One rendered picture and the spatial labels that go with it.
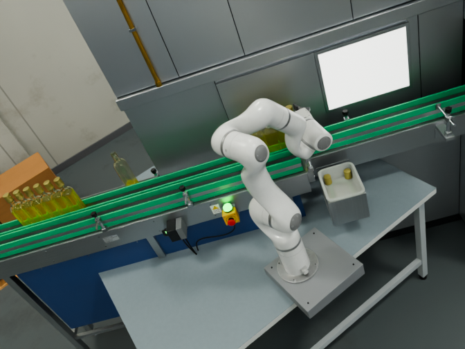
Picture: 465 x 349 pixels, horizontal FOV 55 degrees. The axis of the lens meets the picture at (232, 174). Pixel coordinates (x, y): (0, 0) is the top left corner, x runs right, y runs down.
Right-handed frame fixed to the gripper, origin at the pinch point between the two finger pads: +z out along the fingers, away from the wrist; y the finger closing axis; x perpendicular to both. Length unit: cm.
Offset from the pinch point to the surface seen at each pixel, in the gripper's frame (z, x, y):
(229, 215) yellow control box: -9, -33, -46
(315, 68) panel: 8.4, 9.1, 19.7
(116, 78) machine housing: 35, 34, -65
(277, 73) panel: 13.1, 13.0, 2.7
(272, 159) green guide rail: -0.8, -20.7, -15.6
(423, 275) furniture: -30, -127, 42
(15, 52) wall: 288, -3, -152
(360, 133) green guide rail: -10.2, -23.2, 27.2
